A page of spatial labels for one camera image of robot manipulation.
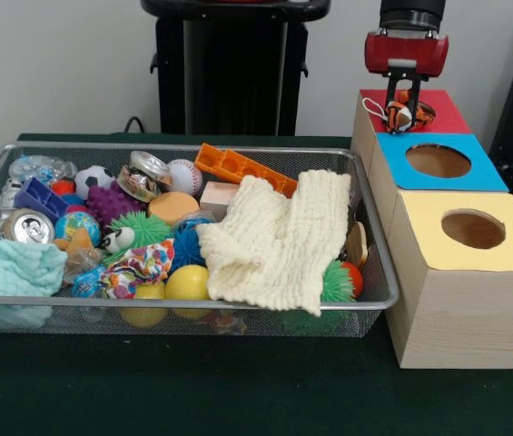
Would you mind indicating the purple bumpy ball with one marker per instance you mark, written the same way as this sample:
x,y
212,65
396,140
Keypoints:
x,y
111,202

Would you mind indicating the colourful patterned cloth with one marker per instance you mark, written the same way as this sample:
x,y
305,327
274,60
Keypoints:
x,y
142,268

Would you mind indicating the small globe ball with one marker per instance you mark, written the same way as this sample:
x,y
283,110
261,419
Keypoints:
x,y
76,227

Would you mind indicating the yellow ball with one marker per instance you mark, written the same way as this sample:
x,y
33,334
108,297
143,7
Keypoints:
x,y
188,282

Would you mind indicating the wooden box with three holes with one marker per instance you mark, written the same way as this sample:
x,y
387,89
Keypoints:
x,y
460,318

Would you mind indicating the green spiky toy with eyes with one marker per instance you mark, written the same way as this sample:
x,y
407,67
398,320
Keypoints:
x,y
142,229

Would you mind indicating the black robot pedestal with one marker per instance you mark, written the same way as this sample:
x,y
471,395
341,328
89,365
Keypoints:
x,y
170,68

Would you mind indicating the small soccer ball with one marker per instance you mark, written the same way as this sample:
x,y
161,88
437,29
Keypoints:
x,y
95,181

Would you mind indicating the silver drink can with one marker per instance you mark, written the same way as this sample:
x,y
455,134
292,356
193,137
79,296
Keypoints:
x,y
29,227

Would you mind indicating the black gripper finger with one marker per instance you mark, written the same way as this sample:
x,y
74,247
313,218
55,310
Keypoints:
x,y
391,91
415,97

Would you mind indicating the orange striped tiger plush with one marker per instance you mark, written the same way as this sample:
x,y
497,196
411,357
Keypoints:
x,y
399,115

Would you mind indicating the cream knitted cloth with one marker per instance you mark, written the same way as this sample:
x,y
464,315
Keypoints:
x,y
265,245

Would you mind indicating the light blue cloth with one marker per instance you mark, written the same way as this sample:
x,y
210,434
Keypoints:
x,y
11,268

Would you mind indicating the clear mesh bin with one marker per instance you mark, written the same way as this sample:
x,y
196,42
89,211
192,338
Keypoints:
x,y
365,313

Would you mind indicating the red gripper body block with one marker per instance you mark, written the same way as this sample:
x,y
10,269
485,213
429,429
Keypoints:
x,y
406,52

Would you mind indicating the orange plastic block tray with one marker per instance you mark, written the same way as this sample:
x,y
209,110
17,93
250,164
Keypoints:
x,y
233,165

